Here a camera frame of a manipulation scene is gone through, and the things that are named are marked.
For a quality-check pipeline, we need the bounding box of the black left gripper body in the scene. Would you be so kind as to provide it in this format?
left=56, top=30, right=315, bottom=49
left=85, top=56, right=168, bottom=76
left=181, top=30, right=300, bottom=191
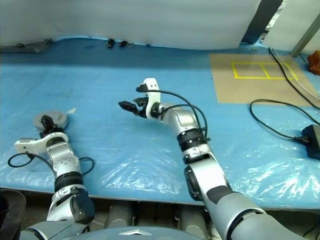
left=41, top=124, right=63, bottom=137

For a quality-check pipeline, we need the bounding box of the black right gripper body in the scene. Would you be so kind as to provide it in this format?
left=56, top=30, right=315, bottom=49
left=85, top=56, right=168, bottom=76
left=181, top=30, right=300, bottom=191
left=133, top=96, right=149, bottom=118

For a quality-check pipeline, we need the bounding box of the silver motor lid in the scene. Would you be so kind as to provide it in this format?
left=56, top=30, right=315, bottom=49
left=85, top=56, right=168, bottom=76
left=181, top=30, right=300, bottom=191
left=33, top=109, right=64, bottom=123

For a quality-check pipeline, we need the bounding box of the grey tape roll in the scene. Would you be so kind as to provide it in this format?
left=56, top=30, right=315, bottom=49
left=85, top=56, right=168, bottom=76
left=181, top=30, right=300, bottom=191
left=34, top=111, right=70, bottom=131

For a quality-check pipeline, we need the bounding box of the blue plastic table cover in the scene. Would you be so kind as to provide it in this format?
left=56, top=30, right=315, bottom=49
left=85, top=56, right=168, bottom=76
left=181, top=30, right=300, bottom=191
left=0, top=34, right=320, bottom=207

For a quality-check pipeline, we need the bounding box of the white backdrop board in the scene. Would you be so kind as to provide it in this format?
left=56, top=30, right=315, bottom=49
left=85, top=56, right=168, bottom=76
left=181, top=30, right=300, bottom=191
left=0, top=0, right=263, bottom=50

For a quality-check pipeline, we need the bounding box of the grey metal mesh tray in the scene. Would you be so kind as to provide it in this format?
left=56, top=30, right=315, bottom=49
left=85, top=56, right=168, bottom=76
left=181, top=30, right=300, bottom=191
left=0, top=38, right=54, bottom=54

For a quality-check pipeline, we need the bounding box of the brown cardboard sheet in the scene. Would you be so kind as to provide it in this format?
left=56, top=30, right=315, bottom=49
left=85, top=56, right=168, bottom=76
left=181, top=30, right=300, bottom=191
left=209, top=52, right=319, bottom=108

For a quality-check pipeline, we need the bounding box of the black rounded shape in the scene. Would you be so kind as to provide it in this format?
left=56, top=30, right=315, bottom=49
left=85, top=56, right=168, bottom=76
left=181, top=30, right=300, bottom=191
left=0, top=189, right=27, bottom=240

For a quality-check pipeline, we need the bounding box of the yellow tape rectangle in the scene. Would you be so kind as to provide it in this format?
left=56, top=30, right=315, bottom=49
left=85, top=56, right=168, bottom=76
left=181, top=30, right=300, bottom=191
left=230, top=61, right=300, bottom=81

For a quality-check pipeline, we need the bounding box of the grey cylinder under table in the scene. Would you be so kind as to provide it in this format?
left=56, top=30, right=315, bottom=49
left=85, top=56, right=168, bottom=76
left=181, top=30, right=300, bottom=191
left=106, top=201, right=138, bottom=229
left=174, top=204, right=210, bottom=235

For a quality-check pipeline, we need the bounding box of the grey robot torso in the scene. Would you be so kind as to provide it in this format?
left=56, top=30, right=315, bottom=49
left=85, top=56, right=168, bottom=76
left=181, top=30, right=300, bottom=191
left=72, top=219, right=226, bottom=240

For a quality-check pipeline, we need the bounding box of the aluminium profile bar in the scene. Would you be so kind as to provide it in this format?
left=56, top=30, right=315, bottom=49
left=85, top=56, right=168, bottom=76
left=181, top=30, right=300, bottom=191
left=289, top=13, right=320, bottom=58

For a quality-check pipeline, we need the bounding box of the orange brown block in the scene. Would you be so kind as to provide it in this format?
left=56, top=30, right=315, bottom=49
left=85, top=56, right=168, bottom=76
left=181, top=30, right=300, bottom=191
left=306, top=49, right=320, bottom=75

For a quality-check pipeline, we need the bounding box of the black power adapter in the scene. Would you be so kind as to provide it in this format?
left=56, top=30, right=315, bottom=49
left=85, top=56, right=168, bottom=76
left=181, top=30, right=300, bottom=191
left=301, top=124, right=320, bottom=160

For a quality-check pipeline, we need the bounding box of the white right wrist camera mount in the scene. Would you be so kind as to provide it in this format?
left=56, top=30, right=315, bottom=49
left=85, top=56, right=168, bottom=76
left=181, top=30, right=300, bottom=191
left=143, top=77, right=162, bottom=120

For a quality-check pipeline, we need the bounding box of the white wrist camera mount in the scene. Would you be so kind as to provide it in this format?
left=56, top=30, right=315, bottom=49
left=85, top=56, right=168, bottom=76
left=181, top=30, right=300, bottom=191
left=14, top=132, right=69, bottom=156
left=143, top=77, right=162, bottom=120

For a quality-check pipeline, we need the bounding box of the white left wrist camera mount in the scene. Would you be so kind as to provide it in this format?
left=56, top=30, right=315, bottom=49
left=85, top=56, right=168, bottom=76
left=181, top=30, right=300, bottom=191
left=14, top=132, right=69, bottom=156

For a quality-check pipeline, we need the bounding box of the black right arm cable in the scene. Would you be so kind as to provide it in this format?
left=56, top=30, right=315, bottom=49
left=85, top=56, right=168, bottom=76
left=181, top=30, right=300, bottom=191
left=158, top=90, right=210, bottom=141

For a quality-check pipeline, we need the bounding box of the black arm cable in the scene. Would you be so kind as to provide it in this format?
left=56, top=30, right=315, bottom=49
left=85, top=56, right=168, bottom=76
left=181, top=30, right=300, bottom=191
left=158, top=90, right=210, bottom=141
left=7, top=152, right=95, bottom=176

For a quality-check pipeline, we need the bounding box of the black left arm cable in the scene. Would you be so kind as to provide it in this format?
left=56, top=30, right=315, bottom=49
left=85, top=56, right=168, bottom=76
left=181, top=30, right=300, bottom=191
left=7, top=152, right=95, bottom=176

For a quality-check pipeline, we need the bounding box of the black adapter power cable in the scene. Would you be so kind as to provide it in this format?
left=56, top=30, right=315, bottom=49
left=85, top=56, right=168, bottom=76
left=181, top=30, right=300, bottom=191
left=249, top=98, right=320, bottom=144

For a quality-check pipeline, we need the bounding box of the dark grey post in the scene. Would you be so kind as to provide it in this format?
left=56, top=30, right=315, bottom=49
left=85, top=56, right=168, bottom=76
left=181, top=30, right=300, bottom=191
left=241, top=0, right=285, bottom=44

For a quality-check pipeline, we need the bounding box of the long black cable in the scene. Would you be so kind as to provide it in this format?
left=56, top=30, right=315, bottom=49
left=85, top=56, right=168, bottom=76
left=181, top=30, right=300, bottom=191
left=268, top=46, right=320, bottom=110

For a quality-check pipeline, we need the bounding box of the clear thin cable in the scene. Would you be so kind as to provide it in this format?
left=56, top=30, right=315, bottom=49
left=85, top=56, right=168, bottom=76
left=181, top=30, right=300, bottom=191
left=271, top=48, right=320, bottom=98

